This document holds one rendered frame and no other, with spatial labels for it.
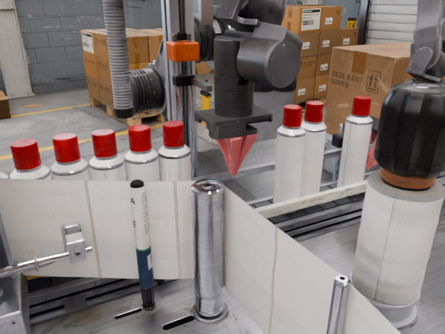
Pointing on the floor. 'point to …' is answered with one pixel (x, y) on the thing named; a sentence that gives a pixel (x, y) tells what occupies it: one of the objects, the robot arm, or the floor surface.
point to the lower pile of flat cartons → (4, 107)
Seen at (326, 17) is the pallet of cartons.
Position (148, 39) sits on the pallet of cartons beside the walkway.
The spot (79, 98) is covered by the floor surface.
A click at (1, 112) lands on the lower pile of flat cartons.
